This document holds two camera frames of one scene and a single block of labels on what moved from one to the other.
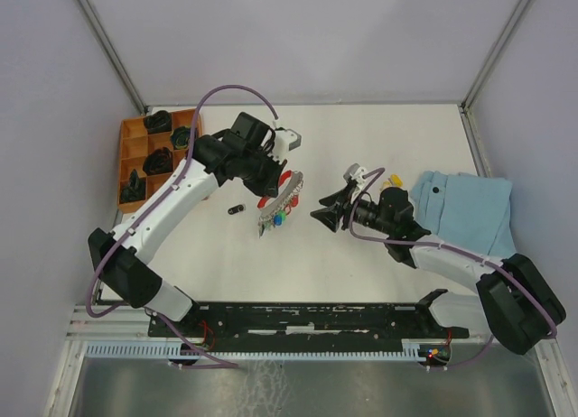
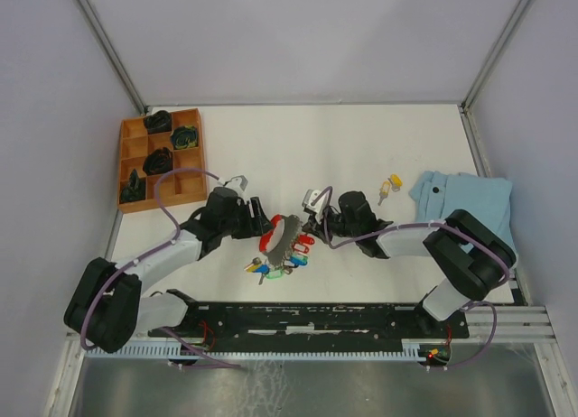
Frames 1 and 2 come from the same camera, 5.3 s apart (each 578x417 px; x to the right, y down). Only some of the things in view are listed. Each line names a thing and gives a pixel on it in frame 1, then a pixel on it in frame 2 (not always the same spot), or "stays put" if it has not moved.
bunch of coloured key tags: (278, 219) to (295, 257)
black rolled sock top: (159, 122) stays put
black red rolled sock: (157, 162) stays put
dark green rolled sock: (135, 189) stays put
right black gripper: (338, 205) to (312, 226)
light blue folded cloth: (467, 210) stays put
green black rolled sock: (180, 137) stays put
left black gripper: (270, 187) to (256, 226)
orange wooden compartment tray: (150, 146) stays put
